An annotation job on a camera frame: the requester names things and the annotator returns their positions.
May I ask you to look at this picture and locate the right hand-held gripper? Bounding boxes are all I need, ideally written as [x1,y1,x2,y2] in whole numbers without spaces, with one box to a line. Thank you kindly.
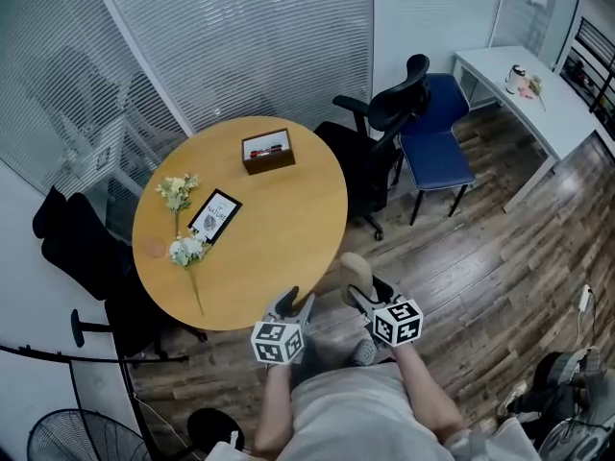
[341,276,425,349]

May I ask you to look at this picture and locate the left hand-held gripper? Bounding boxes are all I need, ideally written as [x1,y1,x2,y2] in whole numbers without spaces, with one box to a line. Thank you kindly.
[250,285,316,368]

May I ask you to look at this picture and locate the brown glasses case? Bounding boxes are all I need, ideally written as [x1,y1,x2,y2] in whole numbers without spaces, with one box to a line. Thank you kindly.
[339,252,374,304]

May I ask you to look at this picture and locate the person's right forearm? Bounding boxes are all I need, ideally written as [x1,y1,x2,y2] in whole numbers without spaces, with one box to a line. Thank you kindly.
[393,343,465,444]

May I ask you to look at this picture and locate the person's left forearm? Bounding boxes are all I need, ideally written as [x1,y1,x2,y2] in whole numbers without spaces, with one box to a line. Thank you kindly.
[253,365,293,455]

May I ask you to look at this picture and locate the person's grey shoe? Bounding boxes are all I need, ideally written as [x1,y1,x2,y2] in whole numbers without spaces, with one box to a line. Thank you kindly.
[353,338,379,367]

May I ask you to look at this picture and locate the white artificial flower sprig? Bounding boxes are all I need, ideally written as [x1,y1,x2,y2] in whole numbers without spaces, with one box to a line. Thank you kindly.
[168,230,212,317]

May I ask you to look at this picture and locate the person's white shirt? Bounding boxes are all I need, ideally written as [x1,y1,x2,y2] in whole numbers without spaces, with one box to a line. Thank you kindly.
[206,365,542,461]

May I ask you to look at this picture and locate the black office chair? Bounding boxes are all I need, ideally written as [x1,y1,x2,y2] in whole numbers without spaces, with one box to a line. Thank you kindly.
[32,184,208,359]
[314,54,431,242]

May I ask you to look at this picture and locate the brown wooden box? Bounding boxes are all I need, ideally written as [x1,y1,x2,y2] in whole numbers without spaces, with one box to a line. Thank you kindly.
[241,128,297,176]

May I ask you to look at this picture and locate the blue chair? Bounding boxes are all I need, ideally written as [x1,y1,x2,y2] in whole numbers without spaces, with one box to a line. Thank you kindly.
[398,73,477,226]

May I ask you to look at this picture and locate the yellow artificial flower sprig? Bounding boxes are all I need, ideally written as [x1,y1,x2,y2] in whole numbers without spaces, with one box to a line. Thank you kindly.
[155,174,201,239]

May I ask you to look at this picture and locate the black metal stand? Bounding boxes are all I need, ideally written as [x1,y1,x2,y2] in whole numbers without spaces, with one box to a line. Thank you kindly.
[0,308,191,461]

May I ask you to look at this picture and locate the grey wastebasket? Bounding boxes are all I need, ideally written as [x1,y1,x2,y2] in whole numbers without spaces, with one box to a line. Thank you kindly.
[532,348,602,393]

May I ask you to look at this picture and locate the black floor fan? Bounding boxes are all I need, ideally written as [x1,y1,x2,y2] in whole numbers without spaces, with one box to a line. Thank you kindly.
[26,406,246,461]

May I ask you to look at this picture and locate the white desk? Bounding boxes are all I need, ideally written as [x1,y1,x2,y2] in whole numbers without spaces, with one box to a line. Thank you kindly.
[453,45,604,213]

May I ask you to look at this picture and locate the white lidded mug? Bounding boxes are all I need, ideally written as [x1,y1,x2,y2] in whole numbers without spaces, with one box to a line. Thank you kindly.
[504,63,528,95]

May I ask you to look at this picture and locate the pink artificial flower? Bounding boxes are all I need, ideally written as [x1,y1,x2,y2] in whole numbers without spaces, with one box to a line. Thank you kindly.
[517,75,548,112]

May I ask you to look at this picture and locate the black shelf rack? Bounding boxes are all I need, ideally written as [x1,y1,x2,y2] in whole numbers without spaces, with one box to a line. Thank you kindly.
[559,16,615,138]

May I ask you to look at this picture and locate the black picture frame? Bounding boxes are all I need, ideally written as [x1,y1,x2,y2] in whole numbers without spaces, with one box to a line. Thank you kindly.
[187,188,243,246]

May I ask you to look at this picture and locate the white floor cable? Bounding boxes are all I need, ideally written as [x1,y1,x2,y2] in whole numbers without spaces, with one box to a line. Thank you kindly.
[134,396,193,455]

